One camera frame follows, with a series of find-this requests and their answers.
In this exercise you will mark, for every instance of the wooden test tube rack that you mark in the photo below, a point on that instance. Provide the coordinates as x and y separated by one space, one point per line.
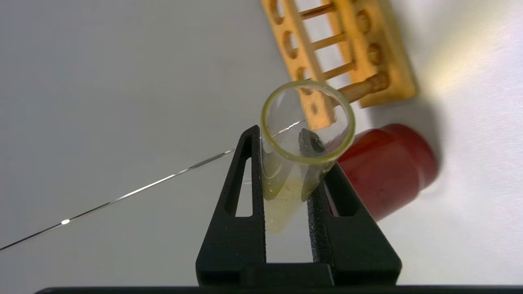
384 61

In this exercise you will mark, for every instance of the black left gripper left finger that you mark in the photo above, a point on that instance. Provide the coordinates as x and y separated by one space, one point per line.
231 245

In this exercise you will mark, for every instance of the dark red plastic cup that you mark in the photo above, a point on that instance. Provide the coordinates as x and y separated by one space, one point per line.
392 171

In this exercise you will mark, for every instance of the yellow pigment glass test tube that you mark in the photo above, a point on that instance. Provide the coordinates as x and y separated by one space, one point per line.
282 196

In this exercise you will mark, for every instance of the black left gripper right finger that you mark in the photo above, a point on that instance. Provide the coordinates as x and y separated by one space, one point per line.
351 249

